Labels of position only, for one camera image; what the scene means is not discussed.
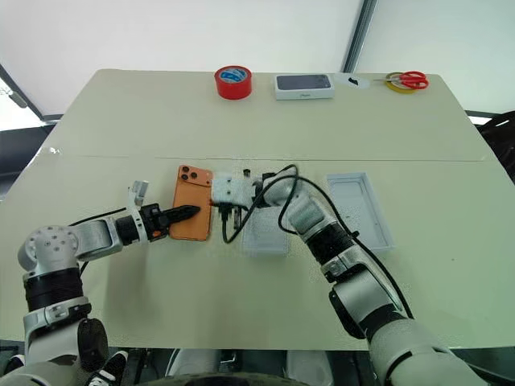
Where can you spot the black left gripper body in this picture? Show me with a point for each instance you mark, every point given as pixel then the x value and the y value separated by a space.
pixel 152 221

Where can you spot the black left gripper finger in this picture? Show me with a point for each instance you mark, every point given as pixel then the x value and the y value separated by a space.
pixel 183 210
pixel 177 219

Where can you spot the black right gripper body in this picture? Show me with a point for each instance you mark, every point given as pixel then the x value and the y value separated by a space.
pixel 231 207

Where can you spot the orange smartphone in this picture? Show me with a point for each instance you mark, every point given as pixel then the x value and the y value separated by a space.
pixel 193 189

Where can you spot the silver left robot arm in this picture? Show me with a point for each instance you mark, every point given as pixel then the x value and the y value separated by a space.
pixel 60 241

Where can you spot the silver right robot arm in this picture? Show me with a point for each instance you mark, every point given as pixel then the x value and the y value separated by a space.
pixel 362 289

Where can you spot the white phone box lid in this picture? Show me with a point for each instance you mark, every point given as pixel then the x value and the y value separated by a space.
pixel 362 209

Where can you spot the closed white phone box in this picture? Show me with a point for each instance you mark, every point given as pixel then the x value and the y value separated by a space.
pixel 304 86

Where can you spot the clear plastic tray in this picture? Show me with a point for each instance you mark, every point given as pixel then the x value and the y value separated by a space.
pixel 265 237

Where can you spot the red tape roll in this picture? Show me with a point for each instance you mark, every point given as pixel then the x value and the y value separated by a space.
pixel 233 82

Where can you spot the black and white shoe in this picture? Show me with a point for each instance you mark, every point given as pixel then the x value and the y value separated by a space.
pixel 108 368

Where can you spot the yellow tape roll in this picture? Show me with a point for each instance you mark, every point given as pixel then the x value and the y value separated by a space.
pixel 396 86

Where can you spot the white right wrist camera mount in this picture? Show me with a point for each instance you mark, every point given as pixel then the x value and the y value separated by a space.
pixel 229 191

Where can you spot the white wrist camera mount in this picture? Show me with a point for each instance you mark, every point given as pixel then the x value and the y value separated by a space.
pixel 138 191
pixel 229 191

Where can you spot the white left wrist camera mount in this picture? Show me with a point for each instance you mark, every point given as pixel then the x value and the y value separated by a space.
pixel 138 191

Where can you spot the dark window frame bar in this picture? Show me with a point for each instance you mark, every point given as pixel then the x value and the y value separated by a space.
pixel 12 86

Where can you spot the dark grey window post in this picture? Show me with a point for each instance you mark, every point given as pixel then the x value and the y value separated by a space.
pixel 360 36

